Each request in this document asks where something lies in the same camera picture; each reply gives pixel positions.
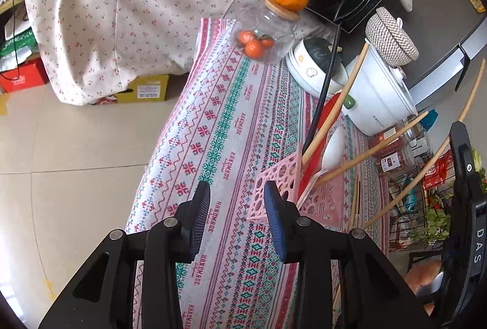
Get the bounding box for dark green squash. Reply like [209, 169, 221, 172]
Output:
[304, 37, 343, 73]

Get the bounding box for person's right hand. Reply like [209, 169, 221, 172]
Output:
[404, 261, 444, 289]

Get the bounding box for glass jar with wooden lid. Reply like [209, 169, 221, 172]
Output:
[233, 0, 301, 63]

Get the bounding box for teal plastic bag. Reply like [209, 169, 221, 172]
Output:
[420, 110, 438, 130]

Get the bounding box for black chopstick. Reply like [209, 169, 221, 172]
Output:
[306, 23, 342, 151]

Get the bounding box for white electric cooking pot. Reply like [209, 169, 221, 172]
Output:
[340, 44, 418, 136]

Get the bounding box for tall jar of red spice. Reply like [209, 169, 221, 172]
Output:
[371, 116, 429, 158]

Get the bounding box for floral white cloth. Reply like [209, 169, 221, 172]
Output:
[25, 0, 339, 106]

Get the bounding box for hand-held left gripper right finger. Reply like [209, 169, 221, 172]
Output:
[263, 180, 430, 329]

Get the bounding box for black wire rack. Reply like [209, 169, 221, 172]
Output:
[388, 162, 457, 257]

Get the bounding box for leafy green herbs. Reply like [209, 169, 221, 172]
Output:
[411, 207, 451, 246]

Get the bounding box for short jar of dried snacks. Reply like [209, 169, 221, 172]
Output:
[378, 144, 434, 174]

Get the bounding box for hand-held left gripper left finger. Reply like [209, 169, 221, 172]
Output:
[38, 180, 212, 329]

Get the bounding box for pale green cabbage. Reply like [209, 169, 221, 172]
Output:
[472, 150, 487, 193]

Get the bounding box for red box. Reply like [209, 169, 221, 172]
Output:
[0, 57, 50, 94]

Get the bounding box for white plastic spoon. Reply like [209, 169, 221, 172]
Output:
[297, 126, 345, 208]

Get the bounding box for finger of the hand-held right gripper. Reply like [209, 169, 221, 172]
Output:
[449, 121, 481, 201]

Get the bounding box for grey refrigerator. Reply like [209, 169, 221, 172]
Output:
[392, 0, 487, 107]

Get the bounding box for pink plastic lattice basket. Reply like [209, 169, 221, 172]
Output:
[245, 142, 366, 231]

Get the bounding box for red plastic bag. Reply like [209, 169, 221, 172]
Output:
[422, 152, 455, 193]

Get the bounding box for woven lidded basket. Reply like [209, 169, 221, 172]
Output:
[365, 7, 419, 66]

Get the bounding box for red silicone spoon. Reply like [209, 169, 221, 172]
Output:
[297, 93, 343, 200]

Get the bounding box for white ceramic bowl green handle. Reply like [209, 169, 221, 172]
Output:
[285, 38, 356, 109]

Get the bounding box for yellow cardboard box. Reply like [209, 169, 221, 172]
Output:
[93, 74, 170, 105]

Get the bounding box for wooden shelf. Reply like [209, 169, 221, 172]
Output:
[0, 0, 24, 15]

